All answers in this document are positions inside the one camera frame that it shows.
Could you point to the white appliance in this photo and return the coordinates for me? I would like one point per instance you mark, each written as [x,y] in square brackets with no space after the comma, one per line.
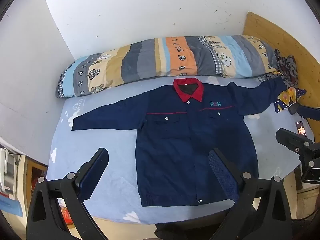
[7,172]

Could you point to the navy blue work jacket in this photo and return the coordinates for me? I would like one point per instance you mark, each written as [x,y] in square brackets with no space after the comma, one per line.
[175,142]

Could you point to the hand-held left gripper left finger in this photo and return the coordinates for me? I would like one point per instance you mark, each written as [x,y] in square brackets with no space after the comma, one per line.
[95,170]

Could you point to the wooden headboard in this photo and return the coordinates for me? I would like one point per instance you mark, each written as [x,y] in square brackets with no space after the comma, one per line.
[275,35]

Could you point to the striped patchwork rolled quilt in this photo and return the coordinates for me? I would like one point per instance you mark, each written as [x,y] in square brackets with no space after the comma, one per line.
[175,55]

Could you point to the dark leaf-print cloth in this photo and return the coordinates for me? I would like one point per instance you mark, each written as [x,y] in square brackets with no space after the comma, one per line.
[287,67]

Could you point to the wooden bed frame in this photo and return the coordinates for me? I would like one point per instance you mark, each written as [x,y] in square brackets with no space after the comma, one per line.
[307,200]

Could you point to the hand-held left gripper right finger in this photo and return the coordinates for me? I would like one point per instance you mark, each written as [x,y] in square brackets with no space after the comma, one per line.
[222,177]

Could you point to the wooden cabinet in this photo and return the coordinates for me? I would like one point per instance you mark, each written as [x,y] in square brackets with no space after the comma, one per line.
[28,177]

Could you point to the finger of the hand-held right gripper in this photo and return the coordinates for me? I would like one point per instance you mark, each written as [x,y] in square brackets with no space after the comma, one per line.
[290,138]
[307,111]

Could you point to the light blue cloud-print bed sheet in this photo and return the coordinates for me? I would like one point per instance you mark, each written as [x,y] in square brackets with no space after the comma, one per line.
[110,135]

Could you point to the blue flat item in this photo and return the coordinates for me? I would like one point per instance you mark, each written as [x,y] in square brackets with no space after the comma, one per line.
[10,205]

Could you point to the yellow blue star-print cloth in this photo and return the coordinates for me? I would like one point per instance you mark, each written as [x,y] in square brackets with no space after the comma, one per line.
[285,97]

